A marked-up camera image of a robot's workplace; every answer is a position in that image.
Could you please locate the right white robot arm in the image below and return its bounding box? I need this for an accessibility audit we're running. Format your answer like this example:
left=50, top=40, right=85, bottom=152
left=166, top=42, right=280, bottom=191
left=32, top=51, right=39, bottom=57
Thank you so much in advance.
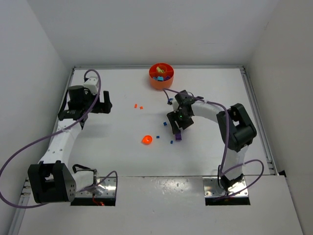
left=167, top=90, right=257, bottom=190

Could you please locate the purple rounded lego piece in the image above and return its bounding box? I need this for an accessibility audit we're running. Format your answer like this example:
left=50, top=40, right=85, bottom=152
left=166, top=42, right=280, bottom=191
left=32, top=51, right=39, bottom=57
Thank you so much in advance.
left=163, top=76, right=171, bottom=81

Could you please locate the purple cable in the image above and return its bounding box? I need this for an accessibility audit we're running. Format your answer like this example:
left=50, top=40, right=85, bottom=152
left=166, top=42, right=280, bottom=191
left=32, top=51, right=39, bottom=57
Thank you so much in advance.
left=0, top=69, right=118, bottom=209
left=162, top=88, right=265, bottom=200

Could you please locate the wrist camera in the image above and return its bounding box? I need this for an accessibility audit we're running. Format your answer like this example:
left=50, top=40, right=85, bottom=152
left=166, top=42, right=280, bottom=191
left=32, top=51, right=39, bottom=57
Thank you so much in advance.
left=167, top=99, right=179, bottom=112
left=83, top=77, right=99, bottom=95

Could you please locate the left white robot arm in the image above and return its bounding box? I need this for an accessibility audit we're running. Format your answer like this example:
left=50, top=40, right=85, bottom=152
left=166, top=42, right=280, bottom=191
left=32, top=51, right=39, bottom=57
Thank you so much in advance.
left=27, top=85, right=112, bottom=204

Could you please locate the orange heart-shaped piece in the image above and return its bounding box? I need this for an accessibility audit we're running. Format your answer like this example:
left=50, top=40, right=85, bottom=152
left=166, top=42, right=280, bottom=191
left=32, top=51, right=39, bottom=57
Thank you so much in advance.
left=141, top=135, right=153, bottom=145

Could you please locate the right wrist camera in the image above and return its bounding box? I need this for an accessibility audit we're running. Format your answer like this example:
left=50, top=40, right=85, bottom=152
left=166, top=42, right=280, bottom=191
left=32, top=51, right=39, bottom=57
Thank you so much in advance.
left=167, top=99, right=179, bottom=112

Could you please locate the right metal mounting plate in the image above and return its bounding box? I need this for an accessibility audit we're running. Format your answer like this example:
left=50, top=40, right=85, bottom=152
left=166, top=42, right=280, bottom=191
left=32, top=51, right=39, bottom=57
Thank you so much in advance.
left=202, top=176, right=249, bottom=198

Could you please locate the orange divided round container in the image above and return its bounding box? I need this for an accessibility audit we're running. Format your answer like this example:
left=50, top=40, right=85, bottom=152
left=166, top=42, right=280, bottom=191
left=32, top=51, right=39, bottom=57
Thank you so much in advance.
left=149, top=63, right=174, bottom=90

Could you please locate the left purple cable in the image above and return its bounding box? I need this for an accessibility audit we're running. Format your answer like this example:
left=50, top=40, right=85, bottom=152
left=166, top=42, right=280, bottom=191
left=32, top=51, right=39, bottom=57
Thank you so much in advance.
left=0, top=69, right=118, bottom=209

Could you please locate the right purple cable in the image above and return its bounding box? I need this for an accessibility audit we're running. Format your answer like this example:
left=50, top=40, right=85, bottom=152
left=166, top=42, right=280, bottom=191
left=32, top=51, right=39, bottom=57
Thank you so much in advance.
left=162, top=88, right=265, bottom=200

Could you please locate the metal mounting plate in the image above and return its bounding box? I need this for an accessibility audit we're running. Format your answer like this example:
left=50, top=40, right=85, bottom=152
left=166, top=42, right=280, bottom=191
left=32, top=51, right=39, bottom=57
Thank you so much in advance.
left=202, top=176, right=249, bottom=198
left=75, top=177, right=116, bottom=198

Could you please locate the purple lego plate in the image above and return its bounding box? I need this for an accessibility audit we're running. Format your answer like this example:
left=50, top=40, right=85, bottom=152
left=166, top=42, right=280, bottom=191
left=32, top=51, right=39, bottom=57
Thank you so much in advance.
left=175, top=131, right=182, bottom=141

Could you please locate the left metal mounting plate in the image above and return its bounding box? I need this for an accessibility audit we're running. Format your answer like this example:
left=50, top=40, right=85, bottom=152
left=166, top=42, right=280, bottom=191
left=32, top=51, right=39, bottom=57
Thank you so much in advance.
left=75, top=177, right=116, bottom=198

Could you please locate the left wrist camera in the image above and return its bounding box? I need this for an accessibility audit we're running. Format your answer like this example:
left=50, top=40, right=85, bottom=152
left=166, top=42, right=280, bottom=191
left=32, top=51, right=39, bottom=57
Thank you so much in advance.
left=83, top=77, right=99, bottom=95

